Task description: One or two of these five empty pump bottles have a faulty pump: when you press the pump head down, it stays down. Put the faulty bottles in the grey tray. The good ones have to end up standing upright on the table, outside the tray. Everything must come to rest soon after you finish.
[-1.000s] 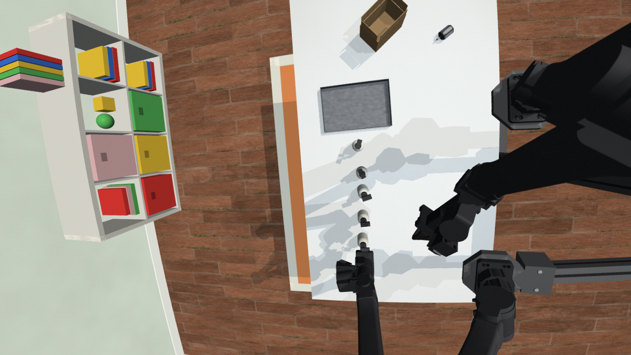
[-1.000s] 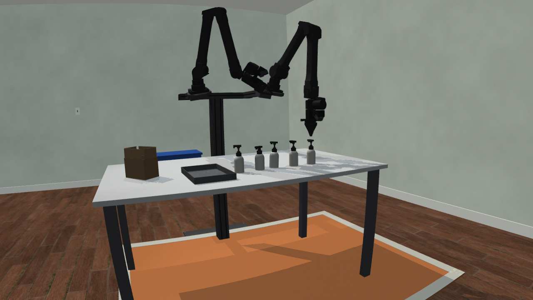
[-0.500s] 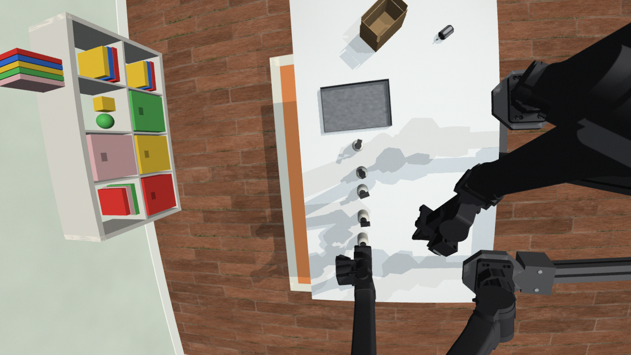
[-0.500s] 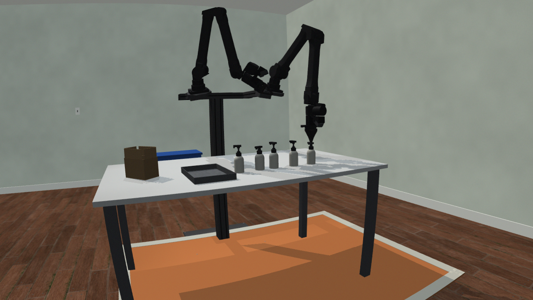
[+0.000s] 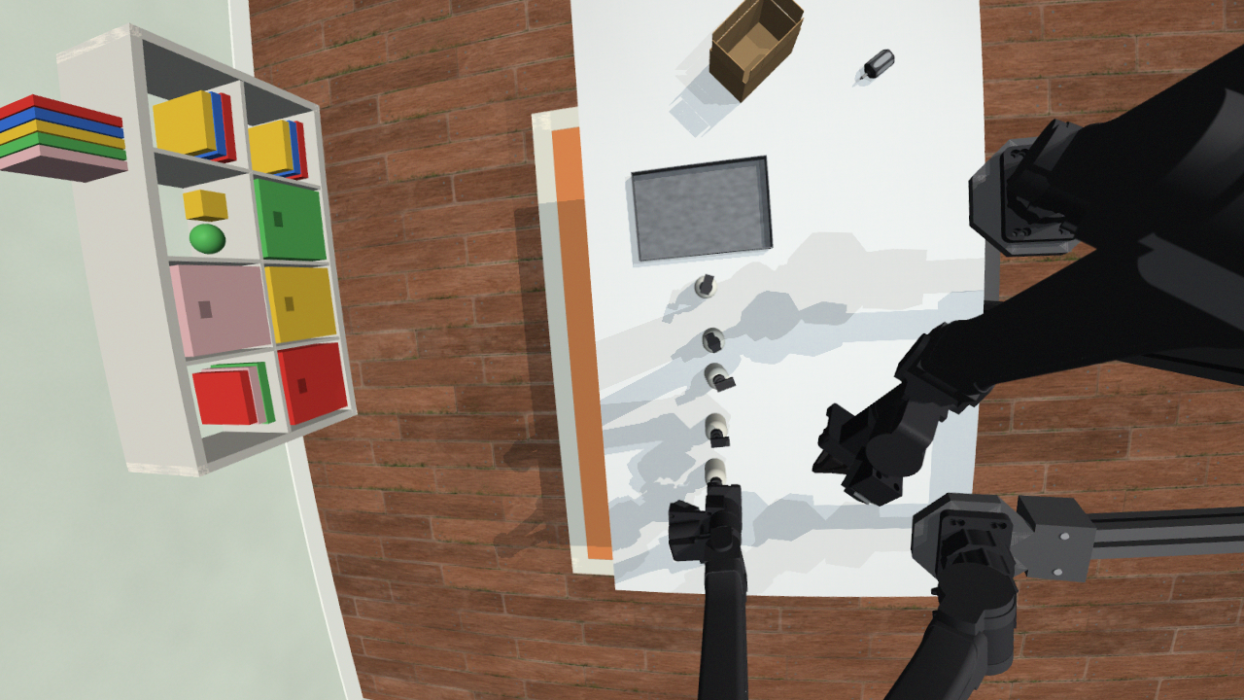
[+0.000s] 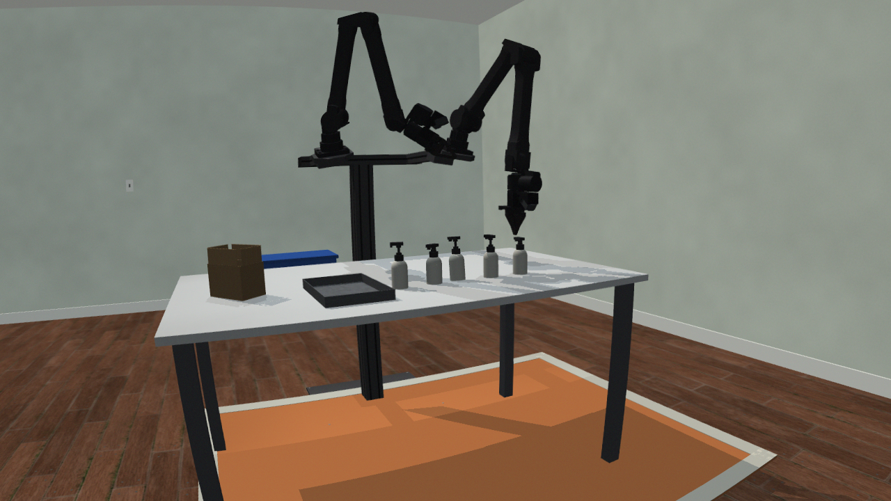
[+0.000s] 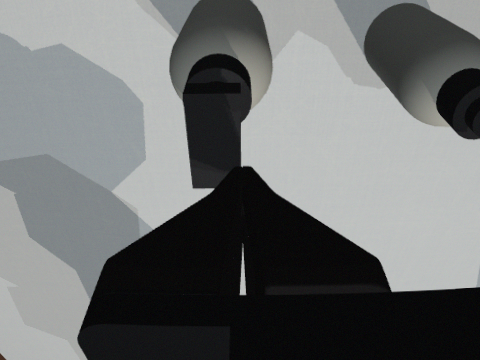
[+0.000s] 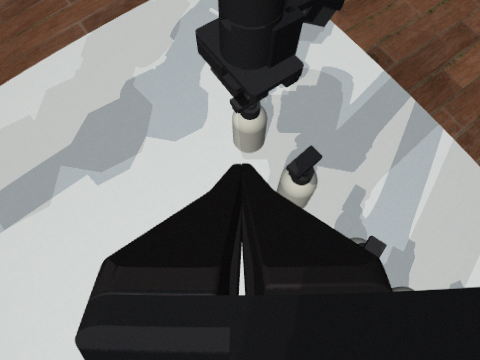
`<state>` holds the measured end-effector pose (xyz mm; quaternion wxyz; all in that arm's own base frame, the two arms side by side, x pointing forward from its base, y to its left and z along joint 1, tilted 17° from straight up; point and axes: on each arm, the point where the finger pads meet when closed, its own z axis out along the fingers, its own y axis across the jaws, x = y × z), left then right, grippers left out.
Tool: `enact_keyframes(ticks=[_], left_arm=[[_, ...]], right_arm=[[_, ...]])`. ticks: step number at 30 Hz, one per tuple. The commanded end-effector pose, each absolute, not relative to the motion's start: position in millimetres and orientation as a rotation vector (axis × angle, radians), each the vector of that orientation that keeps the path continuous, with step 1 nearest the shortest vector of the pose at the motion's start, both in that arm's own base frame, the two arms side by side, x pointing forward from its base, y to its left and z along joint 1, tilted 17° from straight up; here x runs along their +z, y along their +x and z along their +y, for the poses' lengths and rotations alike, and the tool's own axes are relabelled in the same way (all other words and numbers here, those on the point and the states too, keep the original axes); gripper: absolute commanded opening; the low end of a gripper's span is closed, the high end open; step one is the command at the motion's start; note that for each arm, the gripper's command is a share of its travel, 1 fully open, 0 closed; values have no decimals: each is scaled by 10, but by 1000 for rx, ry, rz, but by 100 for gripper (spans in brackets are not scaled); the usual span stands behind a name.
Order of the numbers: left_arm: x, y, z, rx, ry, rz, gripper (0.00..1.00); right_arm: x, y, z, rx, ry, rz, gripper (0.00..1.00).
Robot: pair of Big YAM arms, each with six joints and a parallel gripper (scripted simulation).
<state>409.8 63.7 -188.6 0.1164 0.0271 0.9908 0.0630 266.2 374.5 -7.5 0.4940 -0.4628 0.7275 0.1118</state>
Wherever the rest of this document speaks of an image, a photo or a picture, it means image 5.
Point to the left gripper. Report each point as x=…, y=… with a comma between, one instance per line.
x=733, y=498

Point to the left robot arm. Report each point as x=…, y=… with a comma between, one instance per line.
x=972, y=629

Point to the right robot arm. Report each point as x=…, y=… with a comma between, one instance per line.
x=1184, y=185

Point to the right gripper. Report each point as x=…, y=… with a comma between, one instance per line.
x=839, y=460

